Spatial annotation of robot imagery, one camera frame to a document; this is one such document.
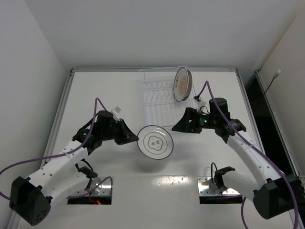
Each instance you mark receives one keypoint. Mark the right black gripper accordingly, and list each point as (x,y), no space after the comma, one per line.
(190,120)

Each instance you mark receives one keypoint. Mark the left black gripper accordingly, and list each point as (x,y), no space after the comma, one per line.
(121,131)

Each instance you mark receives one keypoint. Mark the white plate dark rim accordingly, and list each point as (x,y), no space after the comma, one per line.
(155,142)

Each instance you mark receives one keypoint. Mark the orange sunburst plate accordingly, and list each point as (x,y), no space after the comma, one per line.
(182,84)

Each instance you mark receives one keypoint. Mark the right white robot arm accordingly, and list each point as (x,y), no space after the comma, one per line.
(271,191)

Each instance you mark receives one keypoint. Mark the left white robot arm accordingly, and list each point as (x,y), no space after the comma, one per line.
(33,197)

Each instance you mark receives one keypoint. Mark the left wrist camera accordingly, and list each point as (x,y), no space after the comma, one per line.
(115,111)

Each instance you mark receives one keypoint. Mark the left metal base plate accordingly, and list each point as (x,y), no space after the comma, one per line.
(98,186)

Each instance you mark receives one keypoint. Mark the metal base plate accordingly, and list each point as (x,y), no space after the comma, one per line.
(98,186)
(207,189)

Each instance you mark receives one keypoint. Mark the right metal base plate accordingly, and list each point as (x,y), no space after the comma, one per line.
(207,189)

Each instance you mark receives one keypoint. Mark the black wall cable white plug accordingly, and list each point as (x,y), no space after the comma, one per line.
(276,74)

